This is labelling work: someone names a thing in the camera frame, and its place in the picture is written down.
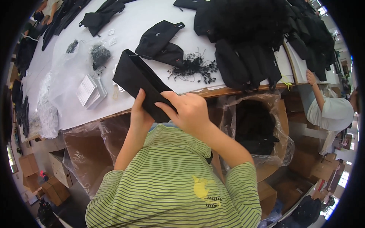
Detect long black fabric bag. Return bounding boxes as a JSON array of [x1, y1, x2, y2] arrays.
[[112, 49, 179, 124]]

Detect stack of white booklets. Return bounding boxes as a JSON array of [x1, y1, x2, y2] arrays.
[[76, 74, 108, 110]]

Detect flat black bag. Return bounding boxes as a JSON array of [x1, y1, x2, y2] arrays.
[[173, 0, 212, 11]]

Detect black pouch with loop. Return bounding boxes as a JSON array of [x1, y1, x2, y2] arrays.
[[135, 20, 185, 59]]

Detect clear bag of black tags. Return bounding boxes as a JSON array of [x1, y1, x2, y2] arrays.
[[90, 43, 112, 71]]

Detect small packet of black tags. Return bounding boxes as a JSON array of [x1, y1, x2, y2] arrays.
[[65, 39, 79, 54]]

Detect large clear plastic bag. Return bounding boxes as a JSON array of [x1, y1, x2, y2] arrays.
[[48, 40, 115, 115]]

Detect heap of clear plastic bags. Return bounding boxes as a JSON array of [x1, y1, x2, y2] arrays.
[[36, 71, 59, 139]]

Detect person's body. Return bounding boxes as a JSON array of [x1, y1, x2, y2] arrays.
[[85, 122, 262, 228]]

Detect black pouch with red tab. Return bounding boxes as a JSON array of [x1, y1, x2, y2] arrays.
[[153, 42, 185, 68]]

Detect row of black pouches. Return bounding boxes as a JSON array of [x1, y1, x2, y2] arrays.
[[214, 39, 283, 91]]

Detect white paper tags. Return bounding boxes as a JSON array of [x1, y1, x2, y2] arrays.
[[112, 64, 126, 93]]

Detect bundle of long black bags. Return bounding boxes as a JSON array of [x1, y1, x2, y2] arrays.
[[41, 0, 92, 52]]

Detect small brown carton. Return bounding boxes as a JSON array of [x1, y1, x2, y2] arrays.
[[257, 181, 278, 220]]

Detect empty plastic lined carton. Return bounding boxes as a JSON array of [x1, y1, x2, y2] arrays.
[[62, 114, 132, 198]]

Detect open printed cardboard box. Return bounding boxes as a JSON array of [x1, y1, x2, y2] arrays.
[[48, 149, 73, 189]]

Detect brown cardboard box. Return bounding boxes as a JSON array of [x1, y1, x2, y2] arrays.
[[18, 153, 39, 177], [41, 176, 71, 207], [22, 172, 42, 193]]

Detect heap of black string tags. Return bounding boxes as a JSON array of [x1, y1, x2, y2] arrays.
[[167, 48, 219, 85]]

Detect black bag with straps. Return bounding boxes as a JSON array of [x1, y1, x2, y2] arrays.
[[79, 0, 126, 38]]

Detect pile of black fabric pieces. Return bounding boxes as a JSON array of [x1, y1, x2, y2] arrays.
[[11, 79, 31, 138]]

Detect heap of black bags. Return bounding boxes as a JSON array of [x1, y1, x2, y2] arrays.
[[194, 0, 336, 82]]

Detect lined carton with black bags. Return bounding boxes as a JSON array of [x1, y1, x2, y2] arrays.
[[219, 92, 296, 183]]

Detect black bundle with straps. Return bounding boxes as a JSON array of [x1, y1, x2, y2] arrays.
[[37, 199, 58, 227]]

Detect yellow string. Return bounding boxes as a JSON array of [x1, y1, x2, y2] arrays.
[[281, 75, 293, 91]]

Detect person's right hand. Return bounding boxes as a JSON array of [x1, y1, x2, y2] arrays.
[[154, 91, 214, 139]]

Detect black bags with white cord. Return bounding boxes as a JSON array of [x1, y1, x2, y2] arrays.
[[15, 27, 40, 78]]

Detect person's left hand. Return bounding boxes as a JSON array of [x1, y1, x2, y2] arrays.
[[130, 88, 156, 132]]

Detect black sack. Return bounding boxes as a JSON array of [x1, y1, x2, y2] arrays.
[[291, 195, 323, 226]]

